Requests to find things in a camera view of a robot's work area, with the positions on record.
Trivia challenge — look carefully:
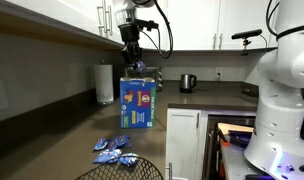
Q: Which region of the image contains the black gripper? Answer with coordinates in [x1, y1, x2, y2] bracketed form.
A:
[119, 23, 143, 67]

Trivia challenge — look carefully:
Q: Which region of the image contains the blue snack packet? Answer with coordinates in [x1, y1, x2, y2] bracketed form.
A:
[93, 137, 110, 152]
[118, 152, 140, 167]
[107, 134, 133, 150]
[133, 60, 147, 73]
[92, 148, 123, 165]

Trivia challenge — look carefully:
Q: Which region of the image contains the blue macaroni cardboard box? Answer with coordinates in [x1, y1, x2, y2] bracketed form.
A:
[119, 76, 157, 130]

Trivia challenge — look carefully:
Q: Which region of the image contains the white paper towel roll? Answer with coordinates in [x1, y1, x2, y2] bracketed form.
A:
[94, 59, 115, 105]

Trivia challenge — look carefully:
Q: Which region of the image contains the steel electric kettle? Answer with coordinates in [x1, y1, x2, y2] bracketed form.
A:
[179, 73, 198, 94]

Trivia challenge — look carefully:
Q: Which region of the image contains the white lower cabinet door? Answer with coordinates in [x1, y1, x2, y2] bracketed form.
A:
[165, 108, 202, 180]

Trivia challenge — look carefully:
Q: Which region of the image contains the dark object on counter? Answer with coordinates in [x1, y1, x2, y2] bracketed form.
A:
[241, 87, 260, 98]

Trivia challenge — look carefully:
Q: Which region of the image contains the light wooden board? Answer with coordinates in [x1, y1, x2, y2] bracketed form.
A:
[217, 122, 256, 136]

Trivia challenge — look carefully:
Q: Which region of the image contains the blue and black tool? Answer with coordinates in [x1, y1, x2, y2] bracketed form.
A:
[227, 130, 254, 149]

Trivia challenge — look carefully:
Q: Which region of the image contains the perforated metal cart top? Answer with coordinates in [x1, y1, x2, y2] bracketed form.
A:
[221, 143, 276, 180]

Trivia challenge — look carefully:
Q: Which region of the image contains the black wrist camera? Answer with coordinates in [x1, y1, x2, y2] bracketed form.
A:
[134, 19, 159, 32]

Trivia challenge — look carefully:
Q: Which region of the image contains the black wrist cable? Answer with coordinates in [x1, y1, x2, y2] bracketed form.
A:
[138, 0, 175, 60]

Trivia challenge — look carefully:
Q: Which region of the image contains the black kettle power cord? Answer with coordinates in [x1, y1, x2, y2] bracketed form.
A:
[195, 75, 223, 93]

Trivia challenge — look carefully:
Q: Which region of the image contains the black wire mesh basket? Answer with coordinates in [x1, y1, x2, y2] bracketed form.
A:
[75, 156, 165, 180]

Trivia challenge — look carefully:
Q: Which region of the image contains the black camera on stand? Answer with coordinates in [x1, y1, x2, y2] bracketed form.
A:
[231, 28, 269, 56]

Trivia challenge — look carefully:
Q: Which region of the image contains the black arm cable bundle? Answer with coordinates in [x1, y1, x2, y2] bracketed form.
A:
[265, 0, 304, 41]

